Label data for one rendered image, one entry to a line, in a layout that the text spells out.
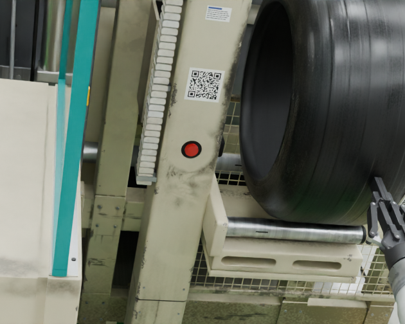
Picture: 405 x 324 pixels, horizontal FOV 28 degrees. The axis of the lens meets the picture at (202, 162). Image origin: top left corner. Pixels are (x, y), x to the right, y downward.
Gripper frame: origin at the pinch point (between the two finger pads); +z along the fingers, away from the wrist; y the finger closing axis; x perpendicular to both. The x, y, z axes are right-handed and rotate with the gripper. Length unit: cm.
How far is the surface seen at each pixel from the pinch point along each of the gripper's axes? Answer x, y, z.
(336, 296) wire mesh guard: 90, -32, 52
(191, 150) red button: 10.3, 34.3, 21.9
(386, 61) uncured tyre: -22.3, 2.4, 13.8
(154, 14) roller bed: 4, 41, 68
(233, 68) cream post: -9.7, 29.0, 25.2
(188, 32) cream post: -16, 40, 26
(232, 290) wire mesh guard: 90, 3, 52
